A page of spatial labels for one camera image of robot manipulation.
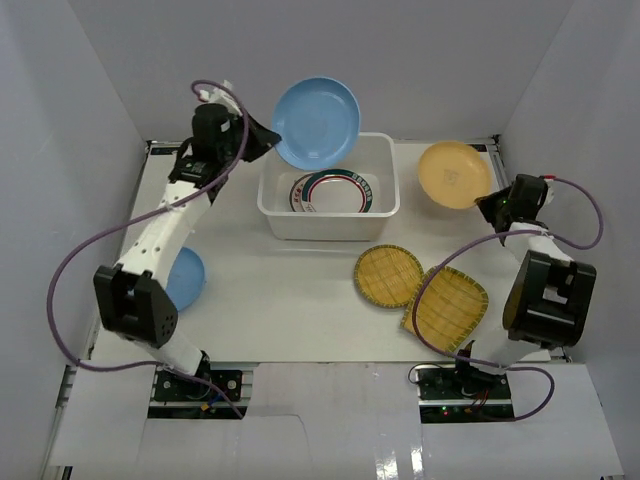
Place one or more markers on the orange sunburst pattern plate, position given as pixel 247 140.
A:
pixel 295 201

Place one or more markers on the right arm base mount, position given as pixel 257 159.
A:
pixel 459 393

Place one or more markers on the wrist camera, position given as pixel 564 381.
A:
pixel 549 196
pixel 222 97

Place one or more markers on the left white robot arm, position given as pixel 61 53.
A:
pixel 131 295

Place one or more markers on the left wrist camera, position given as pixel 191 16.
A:
pixel 222 97

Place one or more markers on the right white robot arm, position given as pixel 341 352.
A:
pixel 583 289

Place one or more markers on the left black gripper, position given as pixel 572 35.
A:
pixel 251 143

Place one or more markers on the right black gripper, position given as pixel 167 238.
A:
pixel 486 204

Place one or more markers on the rectangular bamboo tray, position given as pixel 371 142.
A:
pixel 450 309

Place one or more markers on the round bamboo tray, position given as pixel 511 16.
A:
pixel 387 276

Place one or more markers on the yellow plastic plate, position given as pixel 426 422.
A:
pixel 454 175

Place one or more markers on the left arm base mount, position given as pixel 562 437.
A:
pixel 173 398

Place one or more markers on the light blue plate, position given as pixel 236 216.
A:
pixel 186 279
pixel 318 120

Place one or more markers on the white green-rimmed plate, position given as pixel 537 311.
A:
pixel 337 191

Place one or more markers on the white plastic bin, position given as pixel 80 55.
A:
pixel 373 157

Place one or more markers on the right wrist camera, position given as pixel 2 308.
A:
pixel 549 196

